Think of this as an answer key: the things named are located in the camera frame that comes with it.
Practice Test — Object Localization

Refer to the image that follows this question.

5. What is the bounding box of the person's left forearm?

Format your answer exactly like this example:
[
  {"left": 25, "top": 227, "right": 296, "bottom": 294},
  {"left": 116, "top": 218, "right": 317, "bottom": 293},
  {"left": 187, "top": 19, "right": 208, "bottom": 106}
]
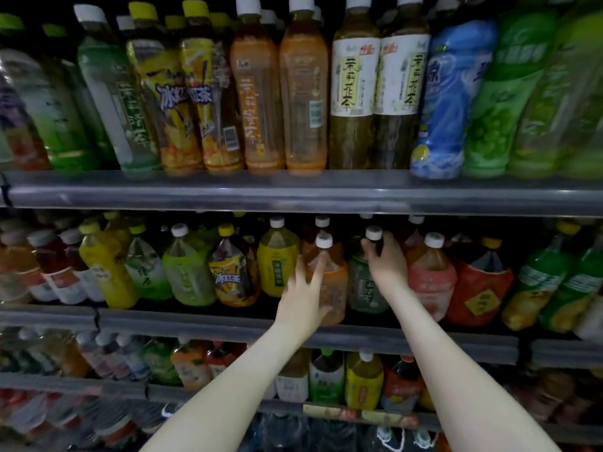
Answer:
[{"left": 141, "top": 325, "right": 307, "bottom": 452}]

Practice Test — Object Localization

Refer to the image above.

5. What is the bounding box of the person's right forearm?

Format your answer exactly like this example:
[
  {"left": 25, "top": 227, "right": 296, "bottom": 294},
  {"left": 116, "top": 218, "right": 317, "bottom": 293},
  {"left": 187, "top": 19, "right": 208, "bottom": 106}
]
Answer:
[{"left": 384, "top": 285, "right": 562, "bottom": 452}]

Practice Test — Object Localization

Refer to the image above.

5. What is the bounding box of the drinks shelf unit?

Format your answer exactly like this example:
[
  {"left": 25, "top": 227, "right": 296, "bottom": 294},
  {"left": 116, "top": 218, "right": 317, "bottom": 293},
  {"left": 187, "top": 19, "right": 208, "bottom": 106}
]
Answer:
[{"left": 0, "top": 0, "right": 603, "bottom": 452}]

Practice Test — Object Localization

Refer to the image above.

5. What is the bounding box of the person's right hand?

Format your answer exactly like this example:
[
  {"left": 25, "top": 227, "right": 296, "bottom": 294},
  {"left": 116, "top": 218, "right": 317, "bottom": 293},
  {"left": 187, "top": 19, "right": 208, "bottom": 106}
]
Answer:
[{"left": 361, "top": 230, "right": 411, "bottom": 299}]

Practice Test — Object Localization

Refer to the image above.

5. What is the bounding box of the person's left hand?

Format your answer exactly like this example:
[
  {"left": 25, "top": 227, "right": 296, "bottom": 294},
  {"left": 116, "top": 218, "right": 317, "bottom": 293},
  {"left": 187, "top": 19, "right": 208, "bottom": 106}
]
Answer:
[{"left": 273, "top": 251, "right": 331, "bottom": 347}]

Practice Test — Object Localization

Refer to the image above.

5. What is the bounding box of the yellow shelf edge strip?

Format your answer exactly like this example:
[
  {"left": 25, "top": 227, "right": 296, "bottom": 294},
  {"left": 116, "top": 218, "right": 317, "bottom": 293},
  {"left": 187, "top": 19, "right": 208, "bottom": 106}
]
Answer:
[{"left": 303, "top": 404, "right": 418, "bottom": 429}]

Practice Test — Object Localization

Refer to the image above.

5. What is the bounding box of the pale green bottle white cap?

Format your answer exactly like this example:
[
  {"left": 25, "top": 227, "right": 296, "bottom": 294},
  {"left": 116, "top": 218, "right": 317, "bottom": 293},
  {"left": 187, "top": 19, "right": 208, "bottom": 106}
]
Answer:
[{"left": 347, "top": 225, "right": 389, "bottom": 315}]

